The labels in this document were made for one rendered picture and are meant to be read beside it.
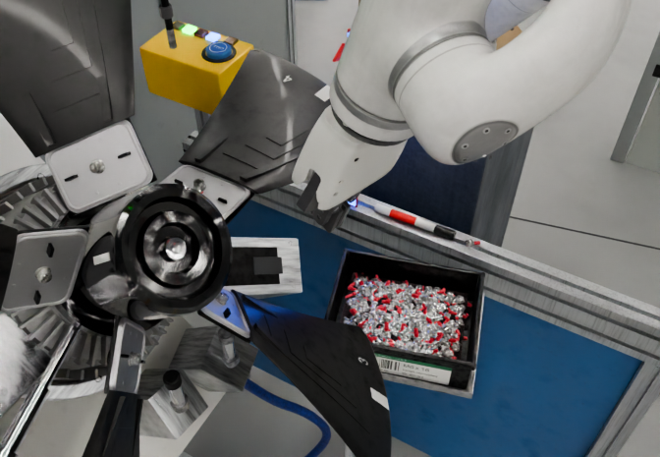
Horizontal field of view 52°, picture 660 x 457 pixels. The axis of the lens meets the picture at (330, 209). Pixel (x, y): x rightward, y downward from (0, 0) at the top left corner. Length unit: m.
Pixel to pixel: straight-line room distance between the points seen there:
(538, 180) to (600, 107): 0.54
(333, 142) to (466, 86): 0.16
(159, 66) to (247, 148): 0.43
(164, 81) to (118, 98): 0.52
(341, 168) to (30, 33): 0.31
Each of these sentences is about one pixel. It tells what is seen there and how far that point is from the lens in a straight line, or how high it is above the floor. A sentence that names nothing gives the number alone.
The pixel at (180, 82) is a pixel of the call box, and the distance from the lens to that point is 1.16.
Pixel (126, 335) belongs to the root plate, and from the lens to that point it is 0.64.
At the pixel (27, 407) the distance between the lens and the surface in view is 0.71.
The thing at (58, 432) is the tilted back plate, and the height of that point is 0.94.
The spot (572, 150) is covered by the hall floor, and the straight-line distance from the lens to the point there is 2.73.
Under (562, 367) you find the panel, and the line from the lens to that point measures 1.26.
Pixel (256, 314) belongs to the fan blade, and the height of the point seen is 1.08.
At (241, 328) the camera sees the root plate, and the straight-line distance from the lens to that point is 0.69.
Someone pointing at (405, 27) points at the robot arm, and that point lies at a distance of 0.47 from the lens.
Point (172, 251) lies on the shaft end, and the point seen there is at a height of 1.22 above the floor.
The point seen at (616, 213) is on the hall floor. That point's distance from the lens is 2.53.
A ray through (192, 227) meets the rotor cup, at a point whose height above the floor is 1.22.
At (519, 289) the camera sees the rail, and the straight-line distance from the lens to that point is 1.12.
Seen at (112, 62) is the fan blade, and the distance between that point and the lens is 0.67.
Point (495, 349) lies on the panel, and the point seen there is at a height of 0.63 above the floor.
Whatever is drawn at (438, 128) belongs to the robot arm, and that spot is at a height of 1.40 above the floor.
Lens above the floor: 1.68
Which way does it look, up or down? 46 degrees down
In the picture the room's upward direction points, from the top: straight up
